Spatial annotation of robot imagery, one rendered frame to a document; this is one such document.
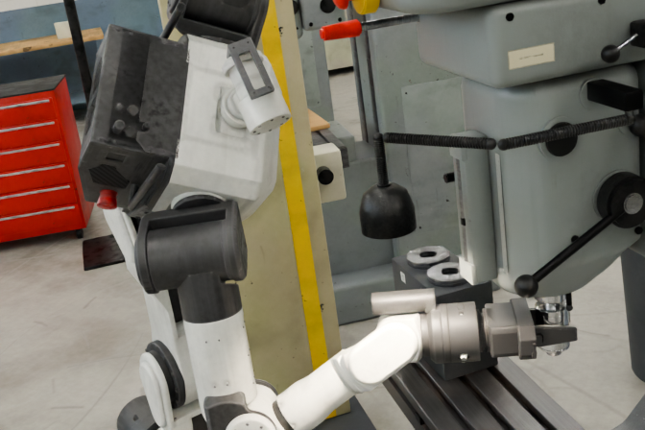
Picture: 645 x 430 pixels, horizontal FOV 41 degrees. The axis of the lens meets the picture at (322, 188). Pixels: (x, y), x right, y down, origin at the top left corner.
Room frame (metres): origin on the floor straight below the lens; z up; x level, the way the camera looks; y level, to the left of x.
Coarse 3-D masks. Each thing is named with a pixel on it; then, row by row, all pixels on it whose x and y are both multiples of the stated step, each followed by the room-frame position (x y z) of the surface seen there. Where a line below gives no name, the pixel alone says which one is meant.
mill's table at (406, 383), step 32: (384, 384) 1.61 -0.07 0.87; (416, 384) 1.48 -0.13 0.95; (448, 384) 1.46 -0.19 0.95; (480, 384) 1.45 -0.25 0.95; (512, 384) 1.43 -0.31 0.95; (416, 416) 1.42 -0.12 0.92; (448, 416) 1.36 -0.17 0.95; (480, 416) 1.34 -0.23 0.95; (512, 416) 1.33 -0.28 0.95; (544, 416) 1.31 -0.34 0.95
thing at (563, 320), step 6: (540, 318) 1.11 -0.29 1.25; (546, 318) 1.11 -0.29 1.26; (552, 318) 1.10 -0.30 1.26; (558, 318) 1.10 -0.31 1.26; (564, 318) 1.11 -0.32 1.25; (546, 324) 1.11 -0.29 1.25; (552, 324) 1.10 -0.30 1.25; (558, 324) 1.10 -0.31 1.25; (564, 324) 1.11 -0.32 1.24; (540, 348) 1.12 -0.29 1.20; (546, 348) 1.11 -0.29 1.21; (552, 348) 1.10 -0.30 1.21; (558, 348) 1.10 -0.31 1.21; (564, 348) 1.11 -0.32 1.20
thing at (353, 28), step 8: (400, 16) 1.18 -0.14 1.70; (408, 16) 1.18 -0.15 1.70; (416, 16) 1.19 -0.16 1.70; (336, 24) 1.16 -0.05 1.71; (344, 24) 1.16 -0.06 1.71; (352, 24) 1.16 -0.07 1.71; (360, 24) 1.17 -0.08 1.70; (368, 24) 1.17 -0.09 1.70; (376, 24) 1.17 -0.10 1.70; (384, 24) 1.18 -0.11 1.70; (392, 24) 1.18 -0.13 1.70; (400, 24) 1.18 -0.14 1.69; (320, 32) 1.16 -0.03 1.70; (328, 32) 1.15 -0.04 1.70; (336, 32) 1.15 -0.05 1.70; (344, 32) 1.16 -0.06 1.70; (352, 32) 1.16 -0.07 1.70; (360, 32) 1.16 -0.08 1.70
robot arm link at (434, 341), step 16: (432, 288) 1.16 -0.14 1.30; (384, 304) 1.15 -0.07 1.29; (400, 304) 1.15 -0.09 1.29; (416, 304) 1.15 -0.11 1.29; (432, 304) 1.14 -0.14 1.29; (384, 320) 1.16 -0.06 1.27; (400, 320) 1.13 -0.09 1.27; (416, 320) 1.13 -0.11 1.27; (432, 320) 1.12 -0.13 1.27; (448, 320) 1.12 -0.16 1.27; (432, 336) 1.11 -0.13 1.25; (448, 336) 1.10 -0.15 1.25; (432, 352) 1.11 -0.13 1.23; (448, 352) 1.10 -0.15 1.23
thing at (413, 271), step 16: (400, 256) 1.68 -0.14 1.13; (416, 256) 1.64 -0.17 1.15; (432, 256) 1.66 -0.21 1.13; (448, 256) 1.62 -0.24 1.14; (400, 272) 1.63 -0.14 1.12; (416, 272) 1.59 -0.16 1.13; (432, 272) 1.55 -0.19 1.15; (448, 272) 1.56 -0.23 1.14; (400, 288) 1.65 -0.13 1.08; (416, 288) 1.56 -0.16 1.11; (448, 288) 1.50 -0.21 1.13; (464, 288) 1.49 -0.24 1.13; (480, 288) 1.50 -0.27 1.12; (480, 304) 1.50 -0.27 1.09; (480, 352) 1.49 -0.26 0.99; (448, 368) 1.47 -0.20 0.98; (464, 368) 1.48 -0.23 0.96; (480, 368) 1.49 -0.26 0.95
